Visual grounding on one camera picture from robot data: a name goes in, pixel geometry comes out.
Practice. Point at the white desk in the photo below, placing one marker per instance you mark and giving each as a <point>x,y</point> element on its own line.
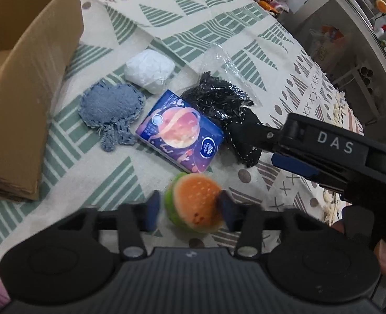
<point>353,9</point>

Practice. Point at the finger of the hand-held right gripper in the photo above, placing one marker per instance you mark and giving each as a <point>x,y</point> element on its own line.
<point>258,135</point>
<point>294,166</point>

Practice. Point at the purple tissue pack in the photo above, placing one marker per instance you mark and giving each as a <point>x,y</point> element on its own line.
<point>176,130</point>

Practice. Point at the black knitted cloth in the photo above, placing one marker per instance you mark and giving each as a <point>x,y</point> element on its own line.
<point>212,99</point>

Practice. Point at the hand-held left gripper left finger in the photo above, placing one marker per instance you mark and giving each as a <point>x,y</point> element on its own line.
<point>152,211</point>

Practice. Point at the denim fabric patch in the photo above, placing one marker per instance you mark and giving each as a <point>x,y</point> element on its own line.
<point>111,103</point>

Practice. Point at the small orange packet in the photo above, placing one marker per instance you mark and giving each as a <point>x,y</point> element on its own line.
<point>267,6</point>

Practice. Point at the clear plastic bag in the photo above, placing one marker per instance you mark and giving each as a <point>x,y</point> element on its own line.
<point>233,65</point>

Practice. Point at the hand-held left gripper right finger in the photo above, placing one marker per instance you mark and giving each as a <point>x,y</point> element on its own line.
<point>228,212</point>

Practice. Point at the orange round plush toy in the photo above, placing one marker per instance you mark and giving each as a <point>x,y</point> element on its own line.
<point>382,5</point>

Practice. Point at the brown cardboard box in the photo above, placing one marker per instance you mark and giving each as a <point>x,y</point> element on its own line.
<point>32,88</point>

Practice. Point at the green triangle patterned blanket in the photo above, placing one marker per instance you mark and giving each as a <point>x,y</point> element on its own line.
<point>196,23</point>

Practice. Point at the watermelon plush ball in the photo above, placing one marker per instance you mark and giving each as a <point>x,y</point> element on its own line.
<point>193,202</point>

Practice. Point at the translucent plastic bag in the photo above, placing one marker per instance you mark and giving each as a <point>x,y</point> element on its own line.
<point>328,47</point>

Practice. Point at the white bottle with red cap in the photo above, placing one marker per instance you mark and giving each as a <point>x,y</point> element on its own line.
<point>379,32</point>

